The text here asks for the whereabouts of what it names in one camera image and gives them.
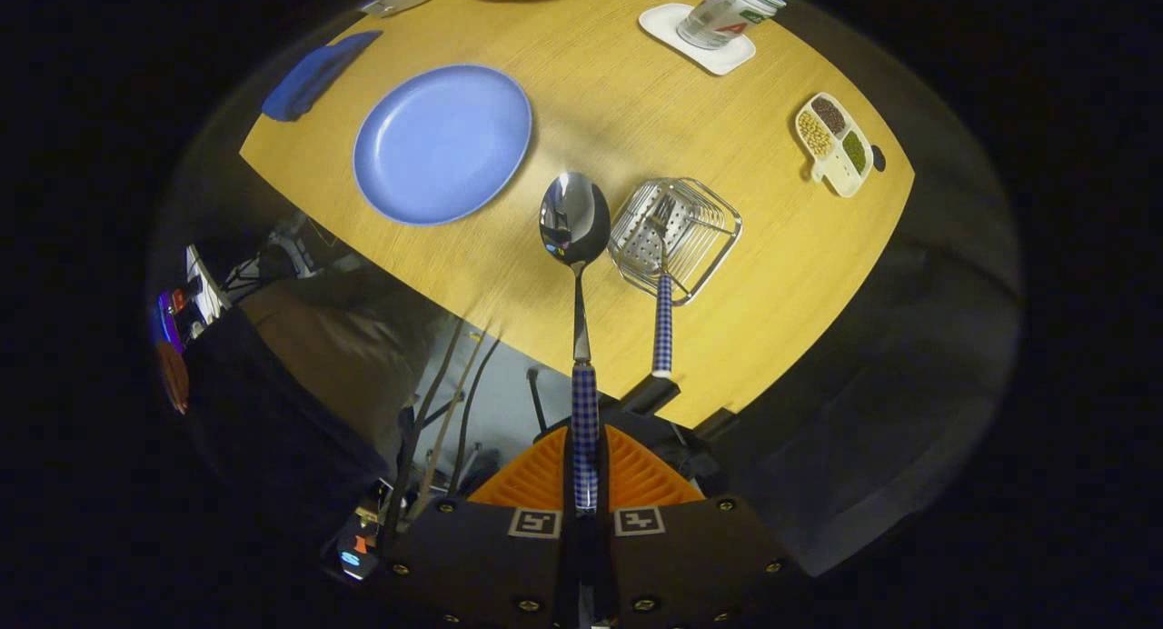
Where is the folded blue towel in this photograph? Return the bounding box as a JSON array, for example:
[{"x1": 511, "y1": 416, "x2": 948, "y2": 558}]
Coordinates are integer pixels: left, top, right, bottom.
[{"x1": 262, "y1": 30, "x2": 384, "y2": 123}]

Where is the white square coaster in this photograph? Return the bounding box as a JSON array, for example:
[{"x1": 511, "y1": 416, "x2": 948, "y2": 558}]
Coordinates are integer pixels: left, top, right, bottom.
[{"x1": 638, "y1": 3, "x2": 757, "y2": 76}]

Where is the white power strip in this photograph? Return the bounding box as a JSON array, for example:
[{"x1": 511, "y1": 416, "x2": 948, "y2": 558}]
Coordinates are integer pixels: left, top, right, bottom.
[{"x1": 186, "y1": 245, "x2": 230, "y2": 325}]

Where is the white divided dish of beans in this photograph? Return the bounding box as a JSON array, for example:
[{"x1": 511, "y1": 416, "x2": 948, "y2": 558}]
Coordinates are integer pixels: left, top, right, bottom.
[{"x1": 795, "y1": 93, "x2": 875, "y2": 199}]

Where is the spoon with blue checked handle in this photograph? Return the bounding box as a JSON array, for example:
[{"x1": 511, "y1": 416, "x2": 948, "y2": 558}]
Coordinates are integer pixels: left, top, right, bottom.
[{"x1": 539, "y1": 172, "x2": 611, "y2": 512}]

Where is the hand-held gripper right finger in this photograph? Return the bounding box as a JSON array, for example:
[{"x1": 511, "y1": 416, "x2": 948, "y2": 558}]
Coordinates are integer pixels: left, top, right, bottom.
[{"x1": 598, "y1": 424, "x2": 796, "y2": 629}]

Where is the white bottle with green label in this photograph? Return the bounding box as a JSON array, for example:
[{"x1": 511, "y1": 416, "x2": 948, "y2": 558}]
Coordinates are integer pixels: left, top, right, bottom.
[{"x1": 676, "y1": 0, "x2": 788, "y2": 50}]

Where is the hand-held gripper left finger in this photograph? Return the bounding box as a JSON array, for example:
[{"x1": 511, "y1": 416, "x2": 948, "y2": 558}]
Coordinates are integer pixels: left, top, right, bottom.
[{"x1": 382, "y1": 424, "x2": 582, "y2": 629}]

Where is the fork with blue checked handle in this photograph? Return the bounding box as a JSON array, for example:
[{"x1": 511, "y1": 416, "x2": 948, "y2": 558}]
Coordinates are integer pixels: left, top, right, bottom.
[{"x1": 647, "y1": 197, "x2": 678, "y2": 378}]

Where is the metal wire rack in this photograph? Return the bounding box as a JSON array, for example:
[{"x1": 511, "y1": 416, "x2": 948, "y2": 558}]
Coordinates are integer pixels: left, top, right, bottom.
[{"x1": 607, "y1": 177, "x2": 743, "y2": 306}]

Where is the blue round plate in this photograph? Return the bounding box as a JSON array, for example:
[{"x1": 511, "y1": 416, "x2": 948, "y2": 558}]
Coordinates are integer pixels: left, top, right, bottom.
[{"x1": 353, "y1": 64, "x2": 533, "y2": 226}]

